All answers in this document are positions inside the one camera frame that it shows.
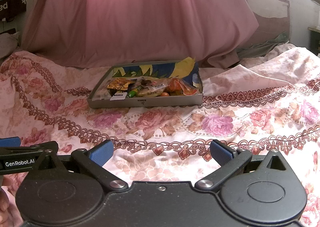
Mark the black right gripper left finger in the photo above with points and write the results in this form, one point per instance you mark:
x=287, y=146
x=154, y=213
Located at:
x=90, y=162

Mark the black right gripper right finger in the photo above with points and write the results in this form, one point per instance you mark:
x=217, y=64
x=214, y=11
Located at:
x=232, y=162

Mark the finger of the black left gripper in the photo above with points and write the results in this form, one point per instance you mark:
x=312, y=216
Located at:
x=10, y=142

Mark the green snack stick packet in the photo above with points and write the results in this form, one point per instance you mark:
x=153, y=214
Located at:
x=133, y=92

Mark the orange snack bag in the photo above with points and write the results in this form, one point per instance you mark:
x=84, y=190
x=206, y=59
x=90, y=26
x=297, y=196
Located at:
x=178, y=87

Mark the person's left hand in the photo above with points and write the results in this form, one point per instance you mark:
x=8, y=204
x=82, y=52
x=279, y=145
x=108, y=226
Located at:
x=6, y=205

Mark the black and white snack sachet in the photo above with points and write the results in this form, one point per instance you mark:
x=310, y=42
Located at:
x=119, y=96

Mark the floral pink bed sheet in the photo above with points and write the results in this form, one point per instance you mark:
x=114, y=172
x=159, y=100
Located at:
x=263, y=103

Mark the golden snack packet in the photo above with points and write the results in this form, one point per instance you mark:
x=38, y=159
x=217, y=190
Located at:
x=120, y=84

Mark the grey cardboard tray with dinosaur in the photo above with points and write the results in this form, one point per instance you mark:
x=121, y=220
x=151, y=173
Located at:
x=142, y=74

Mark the clear cracker packet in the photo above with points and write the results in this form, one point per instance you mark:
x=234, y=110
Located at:
x=154, y=88

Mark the grey green pillow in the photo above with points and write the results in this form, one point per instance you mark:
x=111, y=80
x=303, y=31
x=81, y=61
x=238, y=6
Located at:
x=260, y=50

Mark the pink curtain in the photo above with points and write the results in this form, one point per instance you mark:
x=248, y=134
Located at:
x=92, y=33

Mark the dark bedside cabinet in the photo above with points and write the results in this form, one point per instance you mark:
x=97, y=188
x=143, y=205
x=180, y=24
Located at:
x=314, y=42

